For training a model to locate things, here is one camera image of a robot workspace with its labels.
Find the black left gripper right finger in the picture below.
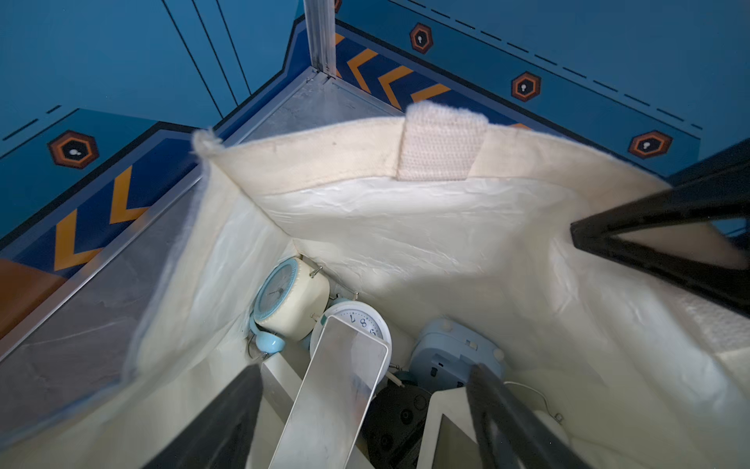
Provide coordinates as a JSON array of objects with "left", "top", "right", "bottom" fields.
[{"left": 466, "top": 365, "right": 588, "bottom": 469}]

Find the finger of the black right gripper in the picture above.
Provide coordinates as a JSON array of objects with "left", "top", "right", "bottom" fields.
[{"left": 570, "top": 163, "right": 749, "bottom": 317}]

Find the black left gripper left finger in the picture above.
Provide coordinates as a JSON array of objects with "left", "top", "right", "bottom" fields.
[{"left": 146, "top": 365, "right": 263, "bottom": 468}]

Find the large white digital clock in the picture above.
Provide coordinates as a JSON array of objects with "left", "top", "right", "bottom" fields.
[{"left": 415, "top": 386, "right": 570, "bottom": 469}]

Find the brown rectangular mirror clock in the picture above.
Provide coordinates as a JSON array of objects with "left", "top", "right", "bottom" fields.
[{"left": 270, "top": 318, "right": 391, "bottom": 468}]

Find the light blue triangular clock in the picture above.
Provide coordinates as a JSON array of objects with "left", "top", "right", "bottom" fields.
[{"left": 408, "top": 319, "right": 507, "bottom": 393}]

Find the black twin-bell alarm clock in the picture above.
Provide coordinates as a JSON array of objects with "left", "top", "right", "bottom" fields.
[{"left": 362, "top": 384, "right": 432, "bottom": 468}]

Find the light blue round clock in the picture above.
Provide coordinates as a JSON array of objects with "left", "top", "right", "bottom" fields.
[{"left": 249, "top": 257, "right": 331, "bottom": 355}]

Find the white round alarm clock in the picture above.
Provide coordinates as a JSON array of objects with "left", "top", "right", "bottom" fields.
[{"left": 306, "top": 300, "right": 393, "bottom": 388}]

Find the cream canvas bag blue print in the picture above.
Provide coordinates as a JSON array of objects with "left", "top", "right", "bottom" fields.
[{"left": 1, "top": 102, "right": 749, "bottom": 468}]

